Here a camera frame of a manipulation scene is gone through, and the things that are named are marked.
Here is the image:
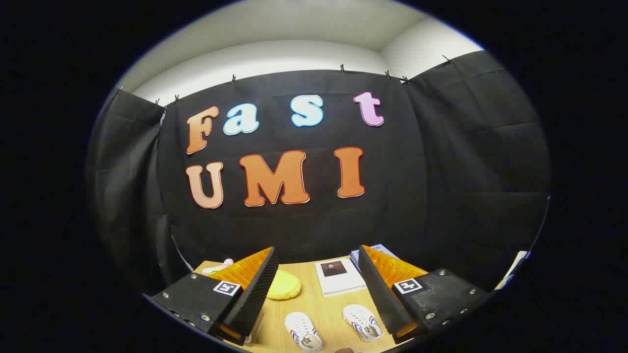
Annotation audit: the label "white book with portrait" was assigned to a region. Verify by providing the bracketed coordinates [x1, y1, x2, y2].
[314, 258, 367, 297]

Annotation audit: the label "blue book with figure cover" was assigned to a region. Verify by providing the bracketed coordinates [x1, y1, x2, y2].
[349, 244, 399, 271]

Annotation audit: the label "yellow plush bun toy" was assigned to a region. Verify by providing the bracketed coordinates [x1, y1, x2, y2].
[266, 270, 302, 301]

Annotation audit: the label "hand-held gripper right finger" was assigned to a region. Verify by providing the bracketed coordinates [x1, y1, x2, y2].
[358, 245, 490, 345]

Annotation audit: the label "pink plush toy green shorts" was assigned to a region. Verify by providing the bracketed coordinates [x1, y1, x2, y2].
[202, 258, 235, 275]

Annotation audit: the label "white sheet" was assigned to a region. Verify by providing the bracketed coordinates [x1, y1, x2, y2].
[495, 251, 531, 291]

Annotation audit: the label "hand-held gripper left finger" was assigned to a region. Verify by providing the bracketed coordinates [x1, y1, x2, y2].
[150, 247, 279, 347]

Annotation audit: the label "white shoe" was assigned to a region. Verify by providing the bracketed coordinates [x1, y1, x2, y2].
[342, 304, 384, 342]
[285, 312, 324, 353]

